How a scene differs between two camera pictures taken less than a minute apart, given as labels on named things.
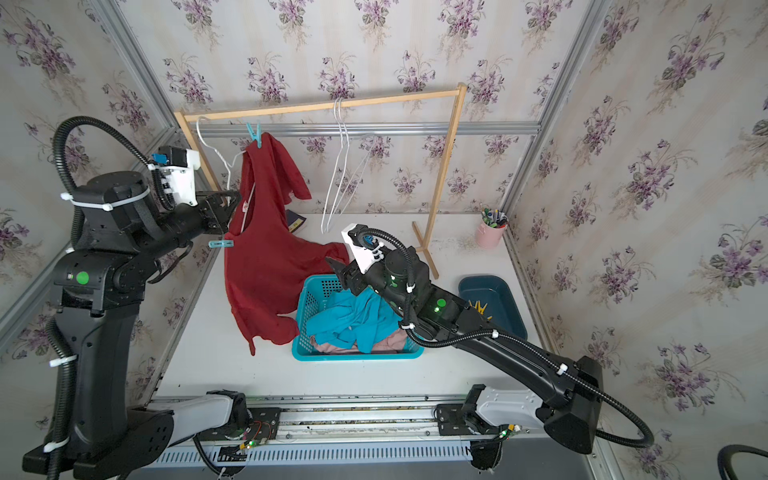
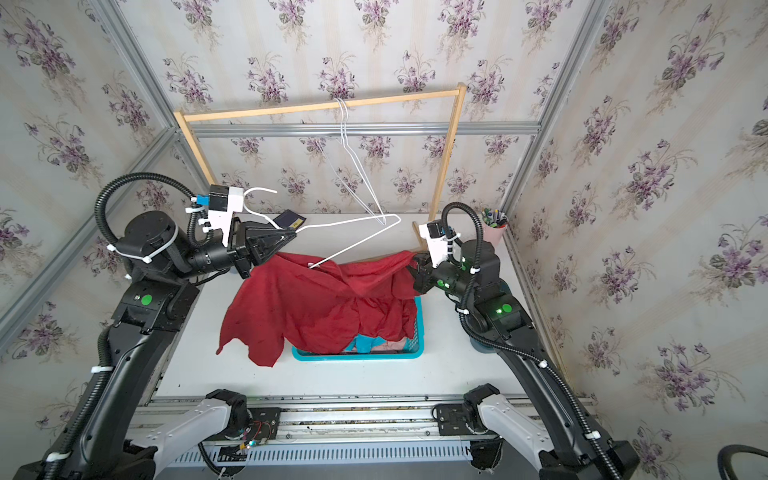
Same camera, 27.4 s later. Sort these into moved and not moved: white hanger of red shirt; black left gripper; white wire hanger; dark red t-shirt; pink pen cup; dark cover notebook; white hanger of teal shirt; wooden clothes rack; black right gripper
Moved: black right gripper; white hanger of red shirt; white wire hanger; dark red t-shirt; black left gripper; white hanger of teal shirt
Not moved: wooden clothes rack; pink pen cup; dark cover notebook
